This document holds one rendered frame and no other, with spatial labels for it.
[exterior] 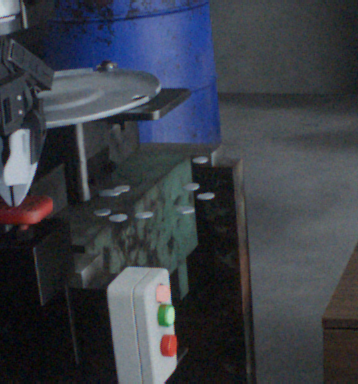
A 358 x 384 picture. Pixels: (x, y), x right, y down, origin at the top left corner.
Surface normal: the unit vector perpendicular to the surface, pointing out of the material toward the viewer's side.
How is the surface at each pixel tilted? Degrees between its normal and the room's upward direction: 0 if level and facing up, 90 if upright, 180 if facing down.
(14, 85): 90
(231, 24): 90
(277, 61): 90
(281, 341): 0
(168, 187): 90
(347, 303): 0
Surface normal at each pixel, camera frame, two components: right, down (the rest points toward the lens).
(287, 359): -0.09, -0.94
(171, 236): 0.93, 0.04
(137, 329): -0.35, 0.34
